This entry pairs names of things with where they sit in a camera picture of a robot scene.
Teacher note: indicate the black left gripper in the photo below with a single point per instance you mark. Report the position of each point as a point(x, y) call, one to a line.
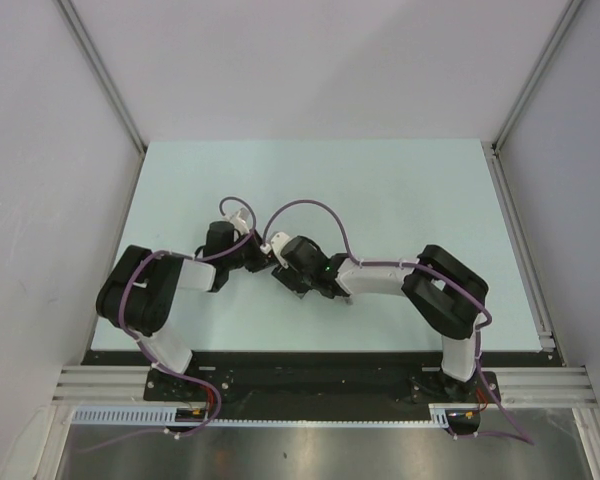
point(259, 258)

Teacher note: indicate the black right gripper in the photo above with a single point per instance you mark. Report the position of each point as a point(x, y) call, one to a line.
point(288, 277)

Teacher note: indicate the grey cloth napkin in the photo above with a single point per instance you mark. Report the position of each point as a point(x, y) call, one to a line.
point(317, 296)

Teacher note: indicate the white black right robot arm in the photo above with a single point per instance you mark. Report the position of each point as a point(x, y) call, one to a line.
point(446, 293)

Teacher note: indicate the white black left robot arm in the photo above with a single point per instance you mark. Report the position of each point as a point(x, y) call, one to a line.
point(138, 294)

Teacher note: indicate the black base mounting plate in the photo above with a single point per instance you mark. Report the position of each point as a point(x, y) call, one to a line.
point(335, 383)

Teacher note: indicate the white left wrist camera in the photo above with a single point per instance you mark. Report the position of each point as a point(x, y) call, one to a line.
point(240, 220)

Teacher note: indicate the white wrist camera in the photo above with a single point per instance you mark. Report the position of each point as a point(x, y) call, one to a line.
point(240, 220)
point(273, 247)

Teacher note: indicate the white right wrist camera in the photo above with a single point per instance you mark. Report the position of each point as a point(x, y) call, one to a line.
point(273, 247)

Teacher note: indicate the aluminium rail left front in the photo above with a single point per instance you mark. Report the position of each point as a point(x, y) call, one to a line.
point(101, 385)

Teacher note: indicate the aluminium rail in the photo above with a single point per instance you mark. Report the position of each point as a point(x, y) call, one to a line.
point(101, 385)
point(544, 388)

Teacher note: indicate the white slotted cable duct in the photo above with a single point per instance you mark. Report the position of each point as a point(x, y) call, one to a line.
point(186, 418)

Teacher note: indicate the aluminium rail right front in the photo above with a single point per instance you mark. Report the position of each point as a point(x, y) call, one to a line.
point(544, 388)

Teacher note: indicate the left aluminium frame post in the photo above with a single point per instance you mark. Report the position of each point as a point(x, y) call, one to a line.
point(89, 50)

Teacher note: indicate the aluminium frame post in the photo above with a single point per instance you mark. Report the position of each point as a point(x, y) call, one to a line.
point(541, 66)
point(89, 50)

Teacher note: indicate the right aluminium frame post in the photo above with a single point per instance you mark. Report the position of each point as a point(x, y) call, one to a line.
point(541, 66)

